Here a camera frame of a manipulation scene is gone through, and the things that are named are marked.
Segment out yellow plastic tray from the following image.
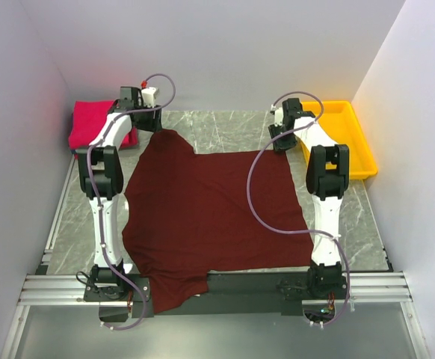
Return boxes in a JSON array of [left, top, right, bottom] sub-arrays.
[[296, 100, 377, 180]]

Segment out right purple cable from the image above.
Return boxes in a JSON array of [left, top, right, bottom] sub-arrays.
[[246, 91, 353, 327]]

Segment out aluminium rail frame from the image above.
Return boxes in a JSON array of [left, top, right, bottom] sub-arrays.
[[0, 227, 428, 359]]

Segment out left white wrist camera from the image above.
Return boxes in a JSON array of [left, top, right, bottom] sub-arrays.
[[141, 80, 159, 108]]

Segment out folded pink t-shirt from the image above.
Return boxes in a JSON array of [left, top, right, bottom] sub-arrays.
[[68, 99, 139, 150]]

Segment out folded red striped t-shirt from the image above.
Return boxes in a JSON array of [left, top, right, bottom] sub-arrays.
[[72, 147, 87, 159]]

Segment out dark red t-shirt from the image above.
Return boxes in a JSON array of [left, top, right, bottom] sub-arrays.
[[123, 129, 313, 310]]

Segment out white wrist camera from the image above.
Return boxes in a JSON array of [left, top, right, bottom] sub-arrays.
[[270, 106, 283, 126], [141, 80, 159, 108]]

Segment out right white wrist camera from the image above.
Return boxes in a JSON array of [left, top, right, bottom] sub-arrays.
[[270, 106, 283, 126]]

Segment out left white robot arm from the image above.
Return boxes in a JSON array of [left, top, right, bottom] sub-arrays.
[[77, 80, 162, 301]]

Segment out black base beam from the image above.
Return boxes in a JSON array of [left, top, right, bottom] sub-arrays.
[[83, 270, 348, 323]]

